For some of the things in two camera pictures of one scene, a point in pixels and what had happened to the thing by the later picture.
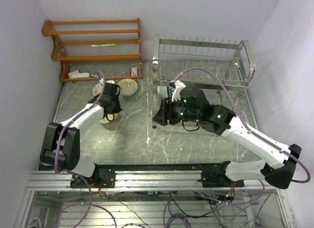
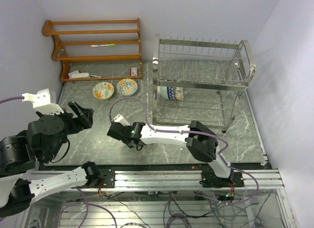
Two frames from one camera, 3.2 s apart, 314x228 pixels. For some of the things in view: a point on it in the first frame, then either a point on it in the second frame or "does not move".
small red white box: [133, 71] does not move
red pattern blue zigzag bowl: [170, 92] does not move
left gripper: [118, 109] -> [84, 119]
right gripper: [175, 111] -> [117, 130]
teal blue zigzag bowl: [162, 90] does not move
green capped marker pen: [99, 45] does not move
